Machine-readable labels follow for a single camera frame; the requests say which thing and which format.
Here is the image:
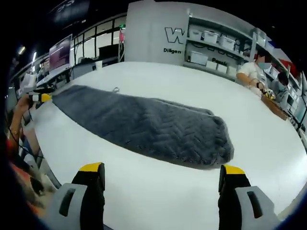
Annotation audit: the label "brown wooden tray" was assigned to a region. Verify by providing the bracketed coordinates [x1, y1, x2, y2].
[260, 95, 288, 121]

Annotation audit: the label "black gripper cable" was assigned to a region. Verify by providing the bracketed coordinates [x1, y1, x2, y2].
[8, 112, 39, 159]

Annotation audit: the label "grey plush towel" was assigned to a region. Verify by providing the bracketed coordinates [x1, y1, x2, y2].
[51, 84, 235, 171]

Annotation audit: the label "large dark overhead screen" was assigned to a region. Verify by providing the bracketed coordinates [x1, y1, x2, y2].
[51, 0, 91, 26]

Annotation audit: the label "grey shelving unit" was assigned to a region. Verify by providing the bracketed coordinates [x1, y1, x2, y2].
[183, 9, 305, 115]

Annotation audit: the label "person's own legs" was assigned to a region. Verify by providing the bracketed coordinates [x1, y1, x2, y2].
[6, 138, 60, 211]

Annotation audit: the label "white device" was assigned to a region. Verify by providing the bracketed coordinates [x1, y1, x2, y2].
[23, 73, 36, 89]

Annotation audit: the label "black monitor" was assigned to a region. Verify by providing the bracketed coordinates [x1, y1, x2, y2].
[98, 45, 120, 63]

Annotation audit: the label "white monitor desk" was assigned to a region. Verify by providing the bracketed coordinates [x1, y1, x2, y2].
[35, 67, 72, 88]

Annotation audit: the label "person's left hand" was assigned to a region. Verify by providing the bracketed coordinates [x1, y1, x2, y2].
[14, 95, 36, 113]

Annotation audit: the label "large computer monitor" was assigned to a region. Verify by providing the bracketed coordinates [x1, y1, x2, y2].
[48, 34, 73, 72]

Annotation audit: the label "shelf with white bins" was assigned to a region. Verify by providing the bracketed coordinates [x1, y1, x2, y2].
[188, 28, 274, 75]

